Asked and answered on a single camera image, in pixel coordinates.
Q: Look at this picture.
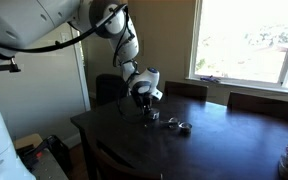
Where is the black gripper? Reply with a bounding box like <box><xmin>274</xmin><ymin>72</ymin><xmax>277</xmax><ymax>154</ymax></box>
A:
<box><xmin>132</xmin><ymin>92</ymin><xmax>155</xmax><ymax>118</ymax></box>

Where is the half cup steel measuring cup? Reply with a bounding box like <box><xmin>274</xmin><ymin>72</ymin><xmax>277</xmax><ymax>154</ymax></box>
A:
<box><xmin>146</xmin><ymin>108</ymin><xmax>161</xmax><ymax>121</ymax></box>

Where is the small steel measuring cup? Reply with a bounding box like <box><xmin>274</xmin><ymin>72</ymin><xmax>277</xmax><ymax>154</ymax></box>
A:
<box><xmin>178</xmin><ymin>122</ymin><xmax>194</xmax><ymax>135</ymax></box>

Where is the dark wooden dining chair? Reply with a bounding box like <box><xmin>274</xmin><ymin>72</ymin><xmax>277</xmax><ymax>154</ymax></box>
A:
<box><xmin>163</xmin><ymin>80</ymin><xmax>209</xmax><ymax>102</ymax></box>
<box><xmin>226</xmin><ymin>91</ymin><xmax>288</xmax><ymax>124</ymax></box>

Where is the black upholstered chair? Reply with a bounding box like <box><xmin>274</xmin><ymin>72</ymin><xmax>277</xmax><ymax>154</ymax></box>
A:
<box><xmin>95</xmin><ymin>73</ymin><xmax>128</xmax><ymax>108</ymax></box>

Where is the curved back wooden chair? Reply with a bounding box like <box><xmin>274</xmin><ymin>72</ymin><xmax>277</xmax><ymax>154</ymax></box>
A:
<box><xmin>83</xmin><ymin>131</ymin><xmax>164</xmax><ymax>180</ymax></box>

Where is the purple item on sill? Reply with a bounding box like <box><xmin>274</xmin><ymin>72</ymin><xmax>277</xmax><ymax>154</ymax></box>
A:
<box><xmin>199</xmin><ymin>75</ymin><xmax>220</xmax><ymax>84</ymax></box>

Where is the white baseboard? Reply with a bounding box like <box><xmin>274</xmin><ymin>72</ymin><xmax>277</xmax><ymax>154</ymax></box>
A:
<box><xmin>62</xmin><ymin>133</ymin><xmax>82</xmax><ymax>150</ymax></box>

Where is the black tool bag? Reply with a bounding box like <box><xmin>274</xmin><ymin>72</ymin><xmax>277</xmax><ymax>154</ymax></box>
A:
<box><xmin>17</xmin><ymin>134</ymin><xmax>73</xmax><ymax>174</ymax></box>

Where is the grey mottled board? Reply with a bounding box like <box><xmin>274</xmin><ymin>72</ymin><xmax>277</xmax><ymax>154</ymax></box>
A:
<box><xmin>30</xmin><ymin>148</ymin><xmax>69</xmax><ymax>180</ymax></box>

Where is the beige box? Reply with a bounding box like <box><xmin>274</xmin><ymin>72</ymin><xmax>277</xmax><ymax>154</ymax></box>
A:
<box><xmin>13</xmin><ymin>133</ymin><xmax>44</xmax><ymax>150</ymax></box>

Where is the white framed window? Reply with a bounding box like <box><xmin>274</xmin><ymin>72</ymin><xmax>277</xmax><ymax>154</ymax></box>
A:
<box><xmin>187</xmin><ymin>0</ymin><xmax>288</xmax><ymax>96</ymax></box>

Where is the white door frame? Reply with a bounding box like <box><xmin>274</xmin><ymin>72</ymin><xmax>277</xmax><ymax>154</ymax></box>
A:
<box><xmin>69</xmin><ymin>28</ymin><xmax>134</xmax><ymax>113</ymax></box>

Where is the white light switch plate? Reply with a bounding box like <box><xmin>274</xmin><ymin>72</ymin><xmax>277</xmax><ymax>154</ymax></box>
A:
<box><xmin>60</xmin><ymin>31</ymin><xmax>72</xmax><ymax>44</ymax></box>

